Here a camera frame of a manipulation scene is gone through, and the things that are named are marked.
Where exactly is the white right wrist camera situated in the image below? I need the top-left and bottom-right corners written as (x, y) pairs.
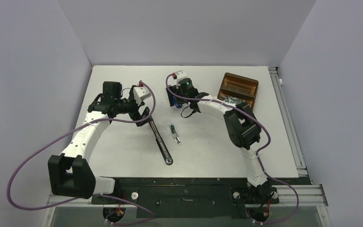
top-left (172, 70), bottom-right (188, 83)

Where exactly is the pile of staple strips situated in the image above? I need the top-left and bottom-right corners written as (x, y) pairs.
top-left (223, 96), bottom-right (243, 105)

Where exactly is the black stapler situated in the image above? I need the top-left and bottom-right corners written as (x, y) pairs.
top-left (149, 120), bottom-right (173, 165)

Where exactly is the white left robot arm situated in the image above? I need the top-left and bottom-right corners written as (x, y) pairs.
top-left (48, 81), bottom-right (154, 203)

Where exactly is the brown wooden tray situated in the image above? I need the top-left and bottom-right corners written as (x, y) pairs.
top-left (218, 72), bottom-right (259, 110)

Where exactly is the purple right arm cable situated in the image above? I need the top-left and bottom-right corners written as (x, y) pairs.
top-left (165, 73), bottom-right (300, 226)

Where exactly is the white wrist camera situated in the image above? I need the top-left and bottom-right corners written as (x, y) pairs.
top-left (172, 70), bottom-right (188, 83)
top-left (133, 86), bottom-right (150, 105)

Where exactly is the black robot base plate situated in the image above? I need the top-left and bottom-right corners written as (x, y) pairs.
top-left (90, 177), bottom-right (311, 219)

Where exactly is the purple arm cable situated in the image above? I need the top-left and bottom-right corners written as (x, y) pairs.
top-left (7, 80), bottom-right (157, 227)
top-left (165, 73), bottom-right (300, 226)

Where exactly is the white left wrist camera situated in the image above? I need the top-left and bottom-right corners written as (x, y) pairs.
top-left (133, 86), bottom-right (150, 105)

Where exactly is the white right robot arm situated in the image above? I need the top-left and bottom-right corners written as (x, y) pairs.
top-left (166, 82), bottom-right (277, 202)

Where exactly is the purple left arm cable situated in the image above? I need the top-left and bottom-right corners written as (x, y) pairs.
top-left (7, 80), bottom-right (157, 227)

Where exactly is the aluminium side rail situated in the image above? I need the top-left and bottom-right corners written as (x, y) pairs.
top-left (268, 67), bottom-right (328, 207)

